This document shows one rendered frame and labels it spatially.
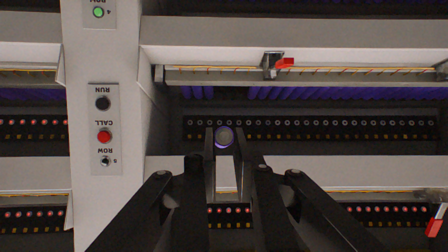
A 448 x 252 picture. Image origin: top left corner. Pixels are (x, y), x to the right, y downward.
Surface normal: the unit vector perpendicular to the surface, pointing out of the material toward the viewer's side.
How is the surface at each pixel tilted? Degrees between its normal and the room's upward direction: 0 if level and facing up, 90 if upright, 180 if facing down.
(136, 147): 90
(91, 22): 90
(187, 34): 108
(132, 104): 90
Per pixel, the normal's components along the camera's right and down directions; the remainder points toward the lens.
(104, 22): 0.04, 0.09
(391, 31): 0.04, -0.22
